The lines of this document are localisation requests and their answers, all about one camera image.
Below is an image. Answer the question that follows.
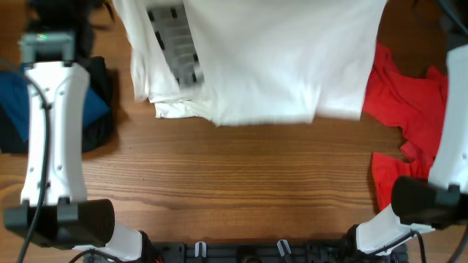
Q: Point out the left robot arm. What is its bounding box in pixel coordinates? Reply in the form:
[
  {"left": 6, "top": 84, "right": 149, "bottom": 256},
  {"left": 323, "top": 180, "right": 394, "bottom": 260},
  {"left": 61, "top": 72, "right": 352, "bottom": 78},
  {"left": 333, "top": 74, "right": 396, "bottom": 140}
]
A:
[{"left": 3, "top": 31, "right": 148, "bottom": 262}]

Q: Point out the red t-shirt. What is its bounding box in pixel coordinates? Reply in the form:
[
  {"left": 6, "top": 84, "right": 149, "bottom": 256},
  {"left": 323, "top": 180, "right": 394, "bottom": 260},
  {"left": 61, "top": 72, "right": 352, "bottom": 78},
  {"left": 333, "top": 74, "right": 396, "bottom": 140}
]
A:
[{"left": 363, "top": 44, "right": 448, "bottom": 210}]

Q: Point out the black folded garment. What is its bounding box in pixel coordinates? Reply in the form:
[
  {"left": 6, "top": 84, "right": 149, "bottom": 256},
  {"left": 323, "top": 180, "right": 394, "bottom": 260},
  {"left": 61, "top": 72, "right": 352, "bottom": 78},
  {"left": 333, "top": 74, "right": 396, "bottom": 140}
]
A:
[{"left": 1, "top": 56, "right": 115, "bottom": 153}]

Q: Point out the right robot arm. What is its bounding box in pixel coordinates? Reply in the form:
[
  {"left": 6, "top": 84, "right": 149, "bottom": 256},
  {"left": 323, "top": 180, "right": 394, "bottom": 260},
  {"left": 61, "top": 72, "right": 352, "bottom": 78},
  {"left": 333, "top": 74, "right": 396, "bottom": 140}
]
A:
[{"left": 338, "top": 1, "right": 467, "bottom": 262}]

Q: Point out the white t-shirt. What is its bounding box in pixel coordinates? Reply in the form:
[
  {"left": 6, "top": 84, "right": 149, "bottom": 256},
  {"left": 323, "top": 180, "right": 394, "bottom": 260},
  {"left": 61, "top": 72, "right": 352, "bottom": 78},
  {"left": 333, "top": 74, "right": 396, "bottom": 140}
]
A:
[{"left": 113, "top": 0, "right": 386, "bottom": 126}]

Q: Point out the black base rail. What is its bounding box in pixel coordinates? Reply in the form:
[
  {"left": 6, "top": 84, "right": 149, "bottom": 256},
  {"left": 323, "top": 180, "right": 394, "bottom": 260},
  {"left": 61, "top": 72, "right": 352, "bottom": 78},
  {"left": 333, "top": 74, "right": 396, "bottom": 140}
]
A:
[{"left": 83, "top": 239, "right": 409, "bottom": 263}]

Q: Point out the blue folded shirt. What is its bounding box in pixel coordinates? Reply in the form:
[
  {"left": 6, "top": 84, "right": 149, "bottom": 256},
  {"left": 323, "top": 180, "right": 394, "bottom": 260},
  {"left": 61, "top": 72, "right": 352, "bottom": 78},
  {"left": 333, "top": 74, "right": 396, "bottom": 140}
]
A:
[{"left": 1, "top": 71, "right": 110, "bottom": 142}]

